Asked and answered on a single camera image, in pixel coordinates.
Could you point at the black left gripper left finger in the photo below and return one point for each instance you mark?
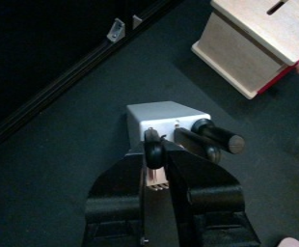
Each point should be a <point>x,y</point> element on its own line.
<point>114,199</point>

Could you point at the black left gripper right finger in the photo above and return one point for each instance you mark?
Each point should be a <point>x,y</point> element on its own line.
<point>208,193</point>

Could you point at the pink rounded object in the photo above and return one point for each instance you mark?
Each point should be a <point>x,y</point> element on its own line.
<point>292,242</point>

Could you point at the white knife block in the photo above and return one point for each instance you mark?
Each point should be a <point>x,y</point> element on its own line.
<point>161,115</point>

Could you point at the wooden toy box red trim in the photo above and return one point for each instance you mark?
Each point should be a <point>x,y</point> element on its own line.
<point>246,38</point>

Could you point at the black cloth curtain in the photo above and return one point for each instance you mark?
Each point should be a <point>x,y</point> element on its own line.
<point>37,41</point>

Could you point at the black aluminium frame rail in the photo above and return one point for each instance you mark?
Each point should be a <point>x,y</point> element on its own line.
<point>58,87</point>

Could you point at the large grey corner bracket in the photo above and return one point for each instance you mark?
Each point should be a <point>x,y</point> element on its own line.
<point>117,30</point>

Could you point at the small grey corner bracket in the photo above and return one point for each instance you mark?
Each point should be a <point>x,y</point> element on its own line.
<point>137,21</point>

